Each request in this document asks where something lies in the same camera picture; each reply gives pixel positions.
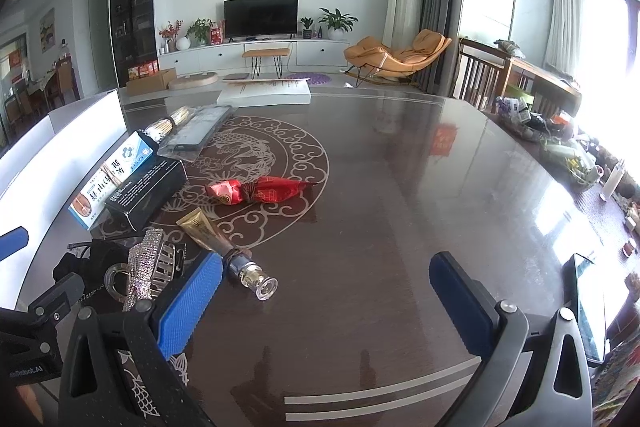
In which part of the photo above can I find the silver hair claw clip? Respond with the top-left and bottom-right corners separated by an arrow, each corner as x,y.
103,242 -> 186,303

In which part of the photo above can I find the blue white medicine box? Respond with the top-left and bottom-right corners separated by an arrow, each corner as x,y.
68,131 -> 154,230

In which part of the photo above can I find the gold cosmetic tube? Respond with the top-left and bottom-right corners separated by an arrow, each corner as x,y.
177,207 -> 279,301

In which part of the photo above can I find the black rectangular box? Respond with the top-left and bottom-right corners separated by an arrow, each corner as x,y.
105,156 -> 186,232

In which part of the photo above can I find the red candy wrapper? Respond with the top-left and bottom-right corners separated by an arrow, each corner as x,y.
205,176 -> 316,206

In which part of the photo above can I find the white storage box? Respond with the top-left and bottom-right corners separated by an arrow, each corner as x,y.
1,90 -> 126,309

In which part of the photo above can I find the clear plastic phone case pack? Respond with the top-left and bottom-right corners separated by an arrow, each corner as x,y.
157,105 -> 234,162

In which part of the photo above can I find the silver foil package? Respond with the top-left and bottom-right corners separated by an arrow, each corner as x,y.
143,106 -> 196,144

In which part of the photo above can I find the cardboard box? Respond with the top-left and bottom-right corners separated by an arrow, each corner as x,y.
126,68 -> 177,96

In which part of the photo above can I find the wooden side table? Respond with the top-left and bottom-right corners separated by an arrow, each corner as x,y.
506,57 -> 582,117

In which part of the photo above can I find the white flat box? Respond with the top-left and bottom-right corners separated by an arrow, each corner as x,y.
217,79 -> 311,107

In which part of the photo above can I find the wooden chair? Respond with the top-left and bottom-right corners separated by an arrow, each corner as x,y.
449,38 -> 511,113

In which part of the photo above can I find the red flower vase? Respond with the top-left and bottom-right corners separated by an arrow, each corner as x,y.
158,20 -> 191,53

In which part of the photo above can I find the white tv cabinet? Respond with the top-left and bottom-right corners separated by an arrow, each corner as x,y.
158,39 -> 349,78

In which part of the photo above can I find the orange rocking lounge chair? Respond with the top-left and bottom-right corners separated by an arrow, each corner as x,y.
344,29 -> 452,86

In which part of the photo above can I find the small wooden bench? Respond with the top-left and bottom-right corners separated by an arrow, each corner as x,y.
242,48 -> 291,79

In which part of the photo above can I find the purple round mat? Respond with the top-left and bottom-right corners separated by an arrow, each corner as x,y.
285,72 -> 331,86

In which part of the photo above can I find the black display shelf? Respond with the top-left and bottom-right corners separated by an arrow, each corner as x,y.
108,0 -> 157,88

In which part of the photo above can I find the green potted plant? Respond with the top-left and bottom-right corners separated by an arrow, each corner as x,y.
319,8 -> 359,40

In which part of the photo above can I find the black television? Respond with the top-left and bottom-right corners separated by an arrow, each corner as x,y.
224,0 -> 298,40

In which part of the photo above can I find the white sheer curtain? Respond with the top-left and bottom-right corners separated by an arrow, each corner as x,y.
544,0 -> 606,77

